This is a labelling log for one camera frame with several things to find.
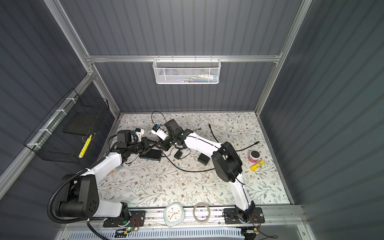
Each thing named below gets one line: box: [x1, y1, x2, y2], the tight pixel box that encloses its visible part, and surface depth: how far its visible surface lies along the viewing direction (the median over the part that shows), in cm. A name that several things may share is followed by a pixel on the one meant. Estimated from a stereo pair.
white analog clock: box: [163, 202, 185, 227], surface depth 74 cm
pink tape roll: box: [248, 150, 260, 163], surface depth 93 cm
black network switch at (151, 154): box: [139, 148, 163, 161], surface depth 95 cm
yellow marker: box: [249, 160, 265, 172], surface depth 93 cm
